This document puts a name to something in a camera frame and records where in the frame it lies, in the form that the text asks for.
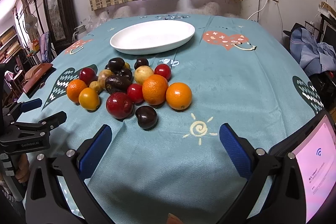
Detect dark plum top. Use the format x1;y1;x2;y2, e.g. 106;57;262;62
118;68;133;81

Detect tablet with pink screen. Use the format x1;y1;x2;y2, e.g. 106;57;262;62
269;110;335;223

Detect white power cable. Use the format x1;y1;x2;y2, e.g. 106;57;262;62
247;0;271;21

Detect yellow passion fruit back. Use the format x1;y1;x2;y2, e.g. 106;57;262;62
134;65;154;85

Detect orange far right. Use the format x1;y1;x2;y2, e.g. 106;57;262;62
166;83;193;110

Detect small red plum middle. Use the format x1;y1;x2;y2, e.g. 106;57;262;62
127;84;144;105

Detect teal patterned tablecloth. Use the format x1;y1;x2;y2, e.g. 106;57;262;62
19;15;324;223

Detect dark plum front right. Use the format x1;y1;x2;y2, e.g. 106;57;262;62
135;106;158;130

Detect standing fan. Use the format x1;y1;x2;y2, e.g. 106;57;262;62
25;14;39;42

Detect orange middle right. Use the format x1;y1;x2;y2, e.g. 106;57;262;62
142;75;169;106

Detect dark plum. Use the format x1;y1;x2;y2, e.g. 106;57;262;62
118;68;133;81
134;57;149;70
135;106;158;130
108;57;125;73

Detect blue clothes pile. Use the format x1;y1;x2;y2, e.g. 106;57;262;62
290;27;335;76

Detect small yellow fruit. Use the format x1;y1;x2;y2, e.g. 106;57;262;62
89;81;103;94

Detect dark framed painting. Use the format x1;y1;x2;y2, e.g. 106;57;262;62
43;0;76;54

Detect white oval plate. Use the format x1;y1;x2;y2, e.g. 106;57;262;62
110;20;195;55

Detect large front-left orange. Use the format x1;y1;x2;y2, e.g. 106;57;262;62
66;79;87;103

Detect red plum front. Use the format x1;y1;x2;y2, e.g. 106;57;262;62
106;92;134;119

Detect small red plum back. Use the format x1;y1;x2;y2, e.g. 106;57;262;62
154;64;171;81

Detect small red plum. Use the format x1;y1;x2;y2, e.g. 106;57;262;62
154;64;171;81
127;84;144;105

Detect red plum left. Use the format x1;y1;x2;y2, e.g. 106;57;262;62
79;67;97;86

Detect yellow-orange persimmon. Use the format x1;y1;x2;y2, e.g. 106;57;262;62
79;88;100;111

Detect dark plum left back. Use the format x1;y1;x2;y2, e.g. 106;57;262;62
108;57;125;73

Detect white kettle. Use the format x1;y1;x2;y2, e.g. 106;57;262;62
72;24;88;42

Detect dark plum back right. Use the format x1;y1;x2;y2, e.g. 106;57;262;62
134;57;149;70

